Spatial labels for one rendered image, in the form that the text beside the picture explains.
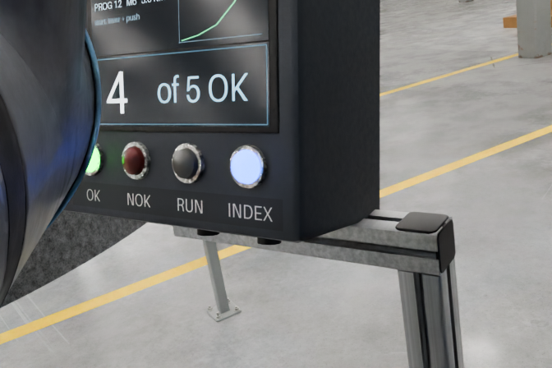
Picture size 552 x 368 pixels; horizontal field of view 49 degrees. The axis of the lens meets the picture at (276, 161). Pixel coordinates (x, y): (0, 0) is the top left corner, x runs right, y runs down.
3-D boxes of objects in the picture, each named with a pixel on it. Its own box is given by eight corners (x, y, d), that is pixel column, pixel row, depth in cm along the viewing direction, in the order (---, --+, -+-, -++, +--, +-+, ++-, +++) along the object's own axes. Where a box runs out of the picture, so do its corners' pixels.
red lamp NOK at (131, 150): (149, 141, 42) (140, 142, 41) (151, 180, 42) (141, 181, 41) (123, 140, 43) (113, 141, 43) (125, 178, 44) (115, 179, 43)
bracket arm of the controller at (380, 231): (457, 255, 41) (453, 215, 40) (441, 277, 39) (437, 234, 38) (196, 222, 54) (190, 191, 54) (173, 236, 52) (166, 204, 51)
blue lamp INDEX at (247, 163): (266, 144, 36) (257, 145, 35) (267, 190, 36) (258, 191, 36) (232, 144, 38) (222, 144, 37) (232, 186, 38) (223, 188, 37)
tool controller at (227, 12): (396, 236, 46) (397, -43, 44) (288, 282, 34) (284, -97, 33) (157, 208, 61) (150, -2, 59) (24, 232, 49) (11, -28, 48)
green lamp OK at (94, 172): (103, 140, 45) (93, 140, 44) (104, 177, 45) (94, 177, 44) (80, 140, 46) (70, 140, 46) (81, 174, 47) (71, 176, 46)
